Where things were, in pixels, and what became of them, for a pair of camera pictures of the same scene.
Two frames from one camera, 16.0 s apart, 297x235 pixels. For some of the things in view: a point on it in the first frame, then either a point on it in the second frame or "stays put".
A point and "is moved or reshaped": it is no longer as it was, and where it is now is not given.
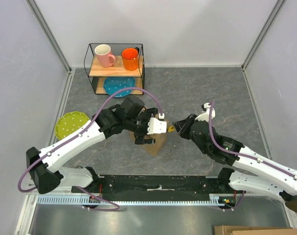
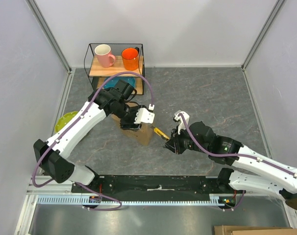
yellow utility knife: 171,129 to 159,132
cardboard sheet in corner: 239,230 stays put
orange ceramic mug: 130,58 stays put
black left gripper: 140,139 to 130,125
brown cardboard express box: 160,140 is moved or reshaped
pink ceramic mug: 105,58 stays put
